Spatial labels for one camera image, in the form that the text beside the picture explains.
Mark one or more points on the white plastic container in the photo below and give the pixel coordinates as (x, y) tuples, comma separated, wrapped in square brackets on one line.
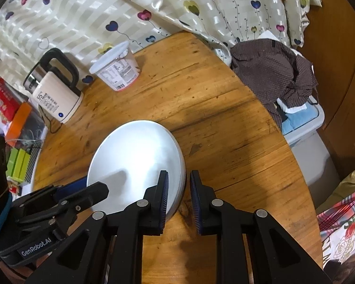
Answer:
[(313, 165)]

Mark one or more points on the white electric kettle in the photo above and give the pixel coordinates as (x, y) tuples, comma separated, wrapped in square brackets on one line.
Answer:
[(56, 100)]

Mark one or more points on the red cardboard box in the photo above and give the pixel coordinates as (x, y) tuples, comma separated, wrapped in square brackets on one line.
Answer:
[(0, 94)]

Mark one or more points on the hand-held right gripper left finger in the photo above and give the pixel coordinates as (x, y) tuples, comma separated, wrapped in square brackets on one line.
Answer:
[(163, 201)]

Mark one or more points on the floral printed blanket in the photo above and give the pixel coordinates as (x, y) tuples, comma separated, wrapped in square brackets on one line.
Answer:
[(343, 230)]

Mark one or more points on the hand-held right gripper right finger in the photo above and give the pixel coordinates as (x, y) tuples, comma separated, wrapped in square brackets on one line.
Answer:
[(195, 204)]

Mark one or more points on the clear plastic storage bin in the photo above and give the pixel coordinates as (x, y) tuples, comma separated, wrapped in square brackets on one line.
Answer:
[(313, 124)]

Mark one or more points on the brown checked shirt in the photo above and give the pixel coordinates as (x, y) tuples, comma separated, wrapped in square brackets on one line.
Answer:
[(269, 71)]

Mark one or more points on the white ceramic plate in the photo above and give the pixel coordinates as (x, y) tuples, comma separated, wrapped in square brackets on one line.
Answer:
[(183, 174), (136, 153)]

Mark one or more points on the orange-lidded clear plastic box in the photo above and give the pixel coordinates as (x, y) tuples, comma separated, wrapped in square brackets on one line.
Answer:
[(20, 115)]

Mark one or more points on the blue cloth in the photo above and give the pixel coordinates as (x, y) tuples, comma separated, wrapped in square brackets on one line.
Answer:
[(295, 121)]

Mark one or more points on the heart-print white curtain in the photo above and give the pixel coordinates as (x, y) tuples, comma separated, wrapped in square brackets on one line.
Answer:
[(106, 0)]

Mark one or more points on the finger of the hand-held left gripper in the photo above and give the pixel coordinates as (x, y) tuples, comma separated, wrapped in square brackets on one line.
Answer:
[(72, 188), (88, 195)]

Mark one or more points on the olive cloth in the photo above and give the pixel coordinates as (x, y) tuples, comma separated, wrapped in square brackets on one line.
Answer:
[(353, 183)]

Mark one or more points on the white plastic tub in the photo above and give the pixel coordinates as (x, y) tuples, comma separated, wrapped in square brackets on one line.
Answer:
[(118, 71)]

